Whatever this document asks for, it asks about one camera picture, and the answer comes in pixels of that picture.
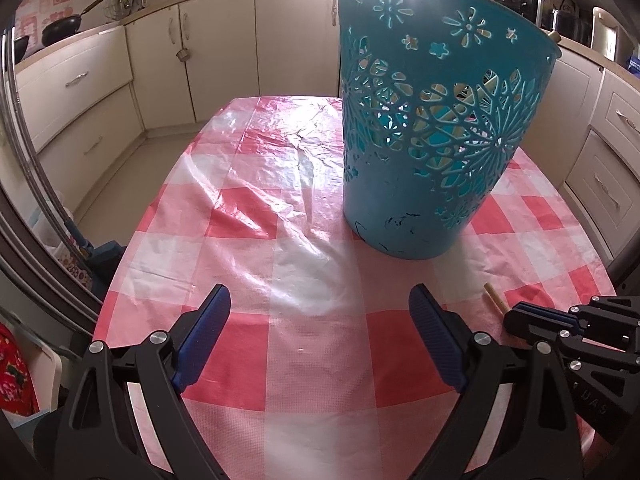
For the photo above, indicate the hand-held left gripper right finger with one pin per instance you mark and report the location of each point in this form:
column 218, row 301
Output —
column 435, row 330

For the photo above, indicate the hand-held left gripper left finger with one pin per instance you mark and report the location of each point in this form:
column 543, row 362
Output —
column 205, row 330

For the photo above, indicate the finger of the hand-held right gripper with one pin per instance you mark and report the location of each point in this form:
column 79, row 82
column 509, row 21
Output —
column 535, row 322
column 615, row 310

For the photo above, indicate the wooden chopstick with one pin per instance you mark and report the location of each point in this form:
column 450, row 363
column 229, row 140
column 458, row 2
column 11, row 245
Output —
column 494, row 300

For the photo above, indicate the blue cutout plastic basket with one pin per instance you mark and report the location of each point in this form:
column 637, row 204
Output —
column 400, row 210

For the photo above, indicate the pink checked tablecloth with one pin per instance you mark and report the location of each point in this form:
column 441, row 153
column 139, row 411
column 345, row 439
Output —
column 310, row 260

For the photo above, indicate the cream drawer cabinet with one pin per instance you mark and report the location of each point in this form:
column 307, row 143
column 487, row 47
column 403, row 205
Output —
column 610, row 160
column 75, row 105

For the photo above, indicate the white chair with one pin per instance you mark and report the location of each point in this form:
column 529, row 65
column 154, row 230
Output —
column 47, row 370

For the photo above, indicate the white plastic bag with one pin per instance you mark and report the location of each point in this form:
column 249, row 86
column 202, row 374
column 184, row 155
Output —
column 52, row 230

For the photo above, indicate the red floral cloth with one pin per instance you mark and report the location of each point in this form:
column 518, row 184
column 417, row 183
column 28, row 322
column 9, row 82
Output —
column 15, row 375

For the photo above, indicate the small metal cup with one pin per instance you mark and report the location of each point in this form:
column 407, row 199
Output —
column 183, row 55

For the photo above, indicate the wooden utensil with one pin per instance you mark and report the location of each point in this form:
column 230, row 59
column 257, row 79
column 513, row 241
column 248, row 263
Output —
column 552, row 35

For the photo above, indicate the cream door cabinet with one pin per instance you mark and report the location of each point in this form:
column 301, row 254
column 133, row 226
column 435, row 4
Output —
column 225, row 45

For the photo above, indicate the black frying pan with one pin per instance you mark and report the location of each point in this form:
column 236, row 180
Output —
column 60, row 30

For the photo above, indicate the black wok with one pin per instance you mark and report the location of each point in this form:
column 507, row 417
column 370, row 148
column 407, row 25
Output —
column 21, row 47

